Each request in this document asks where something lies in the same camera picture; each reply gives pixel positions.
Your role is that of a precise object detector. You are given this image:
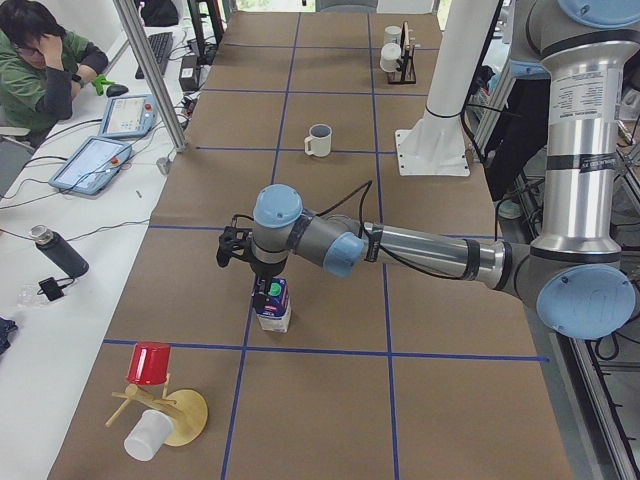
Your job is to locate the black computer mouse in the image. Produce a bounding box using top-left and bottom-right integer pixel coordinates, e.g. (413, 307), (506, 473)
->
(106, 84), (129, 98)

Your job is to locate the black binder clip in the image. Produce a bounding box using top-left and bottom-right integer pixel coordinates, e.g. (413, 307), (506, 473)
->
(37, 277), (76, 302)

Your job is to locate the black power adapter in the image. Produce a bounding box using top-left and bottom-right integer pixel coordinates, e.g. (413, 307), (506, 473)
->
(179, 54), (201, 92)

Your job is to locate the white mug in rack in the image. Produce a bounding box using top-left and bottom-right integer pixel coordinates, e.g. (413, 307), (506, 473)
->
(383, 25), (403, 45)
(380, 42), (402, 73)

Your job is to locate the wooden mug tree stand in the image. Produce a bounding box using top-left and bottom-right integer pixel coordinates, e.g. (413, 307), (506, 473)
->
(105, 374), (208, 447)

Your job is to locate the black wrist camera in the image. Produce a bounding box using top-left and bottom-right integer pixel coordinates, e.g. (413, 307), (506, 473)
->
(216, 214), (255, 268)

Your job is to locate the aluminium frame post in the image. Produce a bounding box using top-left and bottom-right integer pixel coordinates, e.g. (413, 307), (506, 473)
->
(113, 0), (187, 153)

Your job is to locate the red cup on stand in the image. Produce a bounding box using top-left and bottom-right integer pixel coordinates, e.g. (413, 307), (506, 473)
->
(126, 341), (171, 386)

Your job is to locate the person in green shirt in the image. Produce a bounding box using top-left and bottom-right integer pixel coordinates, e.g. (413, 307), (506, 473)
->
(1, 0), (109, 148)

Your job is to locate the blue white milk carton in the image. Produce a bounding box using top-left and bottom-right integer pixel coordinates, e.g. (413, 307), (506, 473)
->
(253, 277), (291, 333)

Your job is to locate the black water bottle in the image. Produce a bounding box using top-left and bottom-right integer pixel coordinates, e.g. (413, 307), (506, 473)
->
(30, 225), (89, 279)

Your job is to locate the black wire mug rack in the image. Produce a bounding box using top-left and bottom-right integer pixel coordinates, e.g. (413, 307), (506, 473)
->
(387, 21), (417, 84)

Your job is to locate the lower teach pendant tablet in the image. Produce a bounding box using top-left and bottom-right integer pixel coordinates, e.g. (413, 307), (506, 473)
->
(48, 136), (132, 196)

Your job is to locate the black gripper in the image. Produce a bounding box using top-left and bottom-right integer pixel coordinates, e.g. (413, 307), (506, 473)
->
(250, 258), (287, 310)

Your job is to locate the white cup on stand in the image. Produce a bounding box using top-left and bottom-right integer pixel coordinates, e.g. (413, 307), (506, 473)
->
(123, 409), (174, 461)

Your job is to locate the white mug grey inside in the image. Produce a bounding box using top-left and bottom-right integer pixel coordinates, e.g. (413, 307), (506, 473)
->
(304, 124), (332, 158)

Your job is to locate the teach pendant tablet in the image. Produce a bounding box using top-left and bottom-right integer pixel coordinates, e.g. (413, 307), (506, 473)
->
(48, 136), (132, 196)
(98, 94), (157, 139)

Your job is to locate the upper teach pendant tablet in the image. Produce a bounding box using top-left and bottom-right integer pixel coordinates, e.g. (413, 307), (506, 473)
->
(98, 94), (157, 139)

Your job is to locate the white camera pillar base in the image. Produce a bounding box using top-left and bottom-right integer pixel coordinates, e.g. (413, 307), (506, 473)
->
(395, 0), (501, 177)

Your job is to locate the black keyboard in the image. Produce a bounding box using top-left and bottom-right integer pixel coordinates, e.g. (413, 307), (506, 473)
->
(147, 32), (173, 76)

